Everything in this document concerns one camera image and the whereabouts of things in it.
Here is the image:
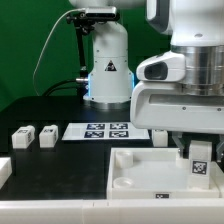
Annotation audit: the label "white camera cable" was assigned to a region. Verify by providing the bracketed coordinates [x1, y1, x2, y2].
[32, 7, 87, 97]

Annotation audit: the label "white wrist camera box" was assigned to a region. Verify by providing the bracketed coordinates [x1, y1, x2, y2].
[136, 51, 186, 82]

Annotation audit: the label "white front barrier wall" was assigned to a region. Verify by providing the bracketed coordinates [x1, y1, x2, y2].
[0, 199, 224, 224]

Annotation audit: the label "black camera stand pole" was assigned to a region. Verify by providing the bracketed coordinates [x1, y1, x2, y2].
[66, 13, 94, 98]

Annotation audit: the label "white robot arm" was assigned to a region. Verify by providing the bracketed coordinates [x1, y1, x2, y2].
[69, 0, 224, 160]

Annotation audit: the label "white sheet with fiducial tags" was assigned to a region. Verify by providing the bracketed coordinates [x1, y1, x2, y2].
[62, 122, 149, 141]

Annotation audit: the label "white left barrier wall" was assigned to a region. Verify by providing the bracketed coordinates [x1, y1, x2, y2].
[0, 157, 12, 189]

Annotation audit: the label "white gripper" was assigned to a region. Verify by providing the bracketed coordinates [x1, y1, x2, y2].
[130, 81, 224, 162]

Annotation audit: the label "black cables at base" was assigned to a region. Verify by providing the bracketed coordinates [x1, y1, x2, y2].
[43, 78, 88, 98]

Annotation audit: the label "white barrier wall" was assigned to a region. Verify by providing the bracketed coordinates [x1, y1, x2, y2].
[0, 157, 12, 189]
[0, 199, 224, 224]

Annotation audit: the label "white square table top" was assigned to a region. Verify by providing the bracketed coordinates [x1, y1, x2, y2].
[106, 148, 224, 199]

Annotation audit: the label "black camera on stand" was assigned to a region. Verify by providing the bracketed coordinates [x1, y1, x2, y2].
[84, 6, 117, 20]

